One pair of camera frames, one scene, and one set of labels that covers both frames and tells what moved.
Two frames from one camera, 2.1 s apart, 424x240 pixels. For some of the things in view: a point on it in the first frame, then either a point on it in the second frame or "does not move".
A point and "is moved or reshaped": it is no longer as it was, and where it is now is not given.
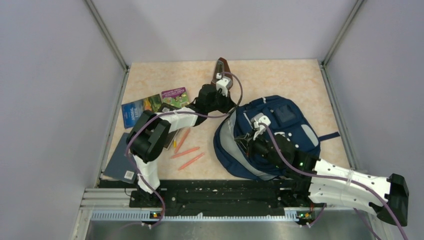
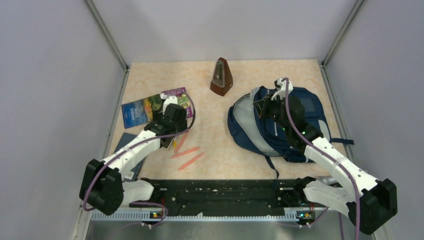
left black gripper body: [219, 102] -> [181, 125]
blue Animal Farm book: [132, 111] does not move
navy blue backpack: [285, 117] is moved or reshaped
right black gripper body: [260, 146] -> [271, 109]
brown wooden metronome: [222, 66] does not move
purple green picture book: [177, 97] does not move
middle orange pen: [184, 152] does not move
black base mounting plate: [225, 198] does not move
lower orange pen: [191, 161] does not move
